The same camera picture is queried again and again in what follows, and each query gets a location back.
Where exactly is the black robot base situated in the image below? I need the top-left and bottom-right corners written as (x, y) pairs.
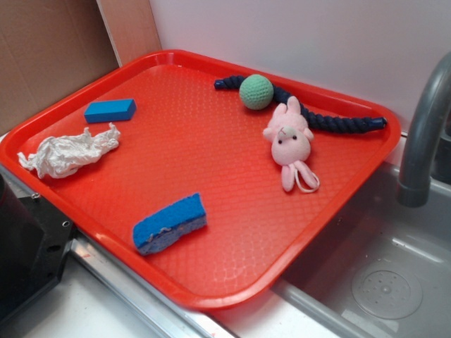
top-left (1, 178), bottom-right (75, 325)

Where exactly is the blue sponge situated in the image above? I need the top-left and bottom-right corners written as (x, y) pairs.
top-left (132, 193), bottom-right (207, 256)

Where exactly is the red plastic tray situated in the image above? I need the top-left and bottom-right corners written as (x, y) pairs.
top-left (1, 51), bottom-right (401, 311)

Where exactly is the pink plush bunny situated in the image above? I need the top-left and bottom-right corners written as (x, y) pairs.
top-left (263, 96), bottom-right (320, 193)

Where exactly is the green knitted ball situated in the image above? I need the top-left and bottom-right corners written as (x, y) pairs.
top-left (239, 74), bottom-right (274, 111)

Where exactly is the blue rectangular block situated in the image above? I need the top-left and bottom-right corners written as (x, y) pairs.
top-left (84, 99), bottom-right (137, 123)

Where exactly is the crumpled white cloth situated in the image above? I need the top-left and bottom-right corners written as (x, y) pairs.
top-left (18, 123), bottom-right (121, 179)

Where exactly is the grey toy sink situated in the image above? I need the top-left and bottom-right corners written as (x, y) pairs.
top-left (273, 164), bottom-right (450, 337)

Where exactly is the grey faucet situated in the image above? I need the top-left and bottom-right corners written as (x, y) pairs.
top-left (396, 54), bottom-right (450, 208)

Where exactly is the brown cardboard panel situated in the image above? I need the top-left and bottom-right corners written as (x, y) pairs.
top-left (1, 1), bottom-right (161, 134)

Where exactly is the dark blue rope toy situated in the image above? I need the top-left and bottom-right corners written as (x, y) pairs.
top-left (214, 75), bottom-right (388, 134)

